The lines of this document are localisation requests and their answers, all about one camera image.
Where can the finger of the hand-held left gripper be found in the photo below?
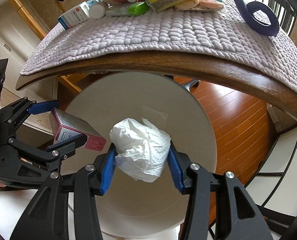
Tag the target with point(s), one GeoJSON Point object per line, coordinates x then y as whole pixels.
{"type": "Point", "coordinates": [44, 106]}
{"type": "Point", "coordinates": [63, 146]}

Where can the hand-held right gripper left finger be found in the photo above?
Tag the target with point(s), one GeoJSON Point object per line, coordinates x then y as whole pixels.
{"type": "Point", "coordinates": [107, 172]}

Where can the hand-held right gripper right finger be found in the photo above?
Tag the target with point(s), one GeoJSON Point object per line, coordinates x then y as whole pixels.
{"type": "Point", "coordinates": [174, 171]}

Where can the pink cardboard box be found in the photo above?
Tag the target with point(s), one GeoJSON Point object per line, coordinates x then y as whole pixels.
{"type": "Point", "coordinates": [70, 125]}

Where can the white tissue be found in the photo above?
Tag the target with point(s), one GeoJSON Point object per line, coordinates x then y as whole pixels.
{"type": "Point", "coordinates": [141, 150]}

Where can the round white waste bin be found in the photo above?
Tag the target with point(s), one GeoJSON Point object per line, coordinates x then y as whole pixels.
{"type": "Point", "coordinates": [138, 205]}

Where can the white wardrobe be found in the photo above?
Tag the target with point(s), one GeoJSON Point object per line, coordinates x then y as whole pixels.
{"type": "Point", "coordinates": [18, 45]}

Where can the grey chair base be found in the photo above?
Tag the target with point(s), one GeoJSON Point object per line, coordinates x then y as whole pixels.
{"type": "Point", "coordinates": [189, 83]}

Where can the white medicine box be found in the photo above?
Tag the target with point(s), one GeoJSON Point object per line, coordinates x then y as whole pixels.
{"type": "Point", "coordinates": [73, 16]}

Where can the small white bottle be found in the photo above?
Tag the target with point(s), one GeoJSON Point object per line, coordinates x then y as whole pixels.
{"type": "Point", "coordinates": [97, 10]}

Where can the green capped tube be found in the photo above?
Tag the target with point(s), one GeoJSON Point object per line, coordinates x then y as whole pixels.
{"type": "Point", "coordinates": [138, 8]}

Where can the lavender quilted mat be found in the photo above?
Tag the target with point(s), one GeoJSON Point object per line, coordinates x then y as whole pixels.
{"type": "Point", "coordinates": [163, 35]}

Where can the navy foam loop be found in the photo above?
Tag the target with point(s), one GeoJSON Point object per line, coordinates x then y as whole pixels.
{"type": "Point", "coordinates": [240, 5]}

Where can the black railing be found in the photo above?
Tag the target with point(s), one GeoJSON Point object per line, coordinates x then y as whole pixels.
{"type": "Point", "coordinates": [281, 2]}

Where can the wooden bunk bed frame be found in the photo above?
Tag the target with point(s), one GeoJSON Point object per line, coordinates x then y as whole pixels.
{"type": "Point", "coordinates": [25, 12]}

